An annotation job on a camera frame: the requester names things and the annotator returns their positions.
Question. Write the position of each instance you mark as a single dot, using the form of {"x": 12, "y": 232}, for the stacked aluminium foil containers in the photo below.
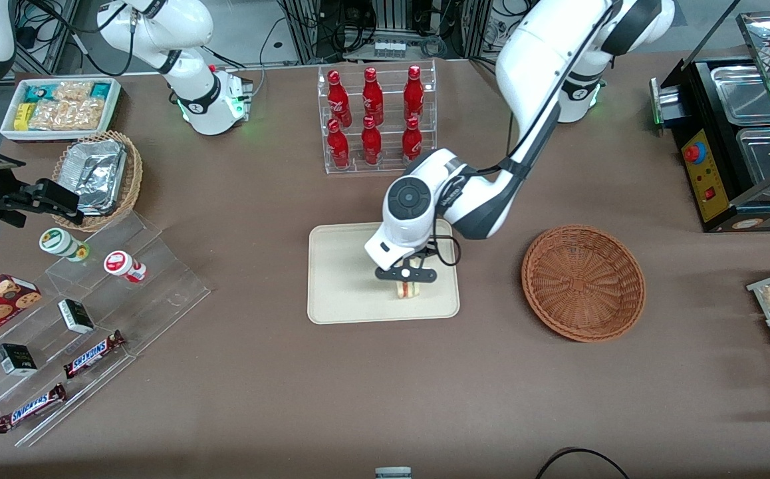
{"x": 96, "y": 173}

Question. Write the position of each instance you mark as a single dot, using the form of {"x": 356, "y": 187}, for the metal equipment rack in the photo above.
{"x": 385, "y": 13}

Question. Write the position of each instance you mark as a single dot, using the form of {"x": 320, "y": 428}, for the yellow snack packet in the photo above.
{"x": 22, "y": 115}

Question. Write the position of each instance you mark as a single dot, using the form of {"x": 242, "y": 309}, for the clear bag of crackers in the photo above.
{"x": 86, "y": 113}
{"x": 47, "y": 116}
{"x": 74, "y": 90}

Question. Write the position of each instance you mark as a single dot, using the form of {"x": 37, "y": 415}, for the black food warmer appliance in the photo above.
{"x": 704, "y": 176}

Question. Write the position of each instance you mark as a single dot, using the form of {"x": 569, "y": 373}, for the red cola bottle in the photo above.
{"x": 337, "y": 96}
{"x": 372, "y": 96}
{"x": 372, "y": 143}
{"x": 338, "y": 146}
{"x": 412, "y": 140}
{"x": 413, "y": 93}

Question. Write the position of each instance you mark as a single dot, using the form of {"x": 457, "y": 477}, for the cream plastic serving tray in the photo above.
{"x": 345, "y": 286}

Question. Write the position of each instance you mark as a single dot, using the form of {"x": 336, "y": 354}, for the green lidded sunflower cup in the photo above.
{"x": 58, "y": 241}

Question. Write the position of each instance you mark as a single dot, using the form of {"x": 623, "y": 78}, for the small grey white box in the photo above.
{"x": 393, "y": 473}

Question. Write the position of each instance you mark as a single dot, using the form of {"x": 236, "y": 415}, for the triangle sandwich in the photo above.
{"x": 408, "y": 290}

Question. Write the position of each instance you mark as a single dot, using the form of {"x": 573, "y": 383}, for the clear acrylic bottle rack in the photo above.
{"x": 390, "y": 169}

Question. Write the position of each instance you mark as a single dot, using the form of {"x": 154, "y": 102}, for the clear acrylic stepped shelf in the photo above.
{"x": 172, "y": 293}

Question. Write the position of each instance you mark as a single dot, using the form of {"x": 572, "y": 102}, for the brown wicker basket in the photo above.
{"x": 581, "y": 283}

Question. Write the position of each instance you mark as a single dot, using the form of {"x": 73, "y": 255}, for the light wicker basket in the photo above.
{"x": 135, "y": 179}

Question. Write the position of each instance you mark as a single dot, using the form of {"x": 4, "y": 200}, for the white rectangular snack bin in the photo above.
{"x": 6, "y": 130}

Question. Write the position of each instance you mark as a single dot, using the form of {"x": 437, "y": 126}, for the small black carton box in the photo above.
{"x": 16, "y": 359}
{"x": 76, "y": 316}

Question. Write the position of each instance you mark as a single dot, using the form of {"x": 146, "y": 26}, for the teal snack packet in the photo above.
{"x": 38, "y": 92}
{"x": 100, "y": 89}

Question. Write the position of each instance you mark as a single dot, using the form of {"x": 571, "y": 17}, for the Snickers chocolate bar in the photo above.
{"x": 92, "y": 354}
{"x": 30, "y": 407}

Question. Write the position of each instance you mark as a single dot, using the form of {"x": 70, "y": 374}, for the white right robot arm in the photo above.
{"x": 192, "y": 100}

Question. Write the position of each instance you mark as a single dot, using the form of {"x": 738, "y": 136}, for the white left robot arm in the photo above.
{"x": 544, "y": 60}

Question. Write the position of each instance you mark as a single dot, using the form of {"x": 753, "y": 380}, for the red lidded yogurt cup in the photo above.
{"x": 119, "y": 263}

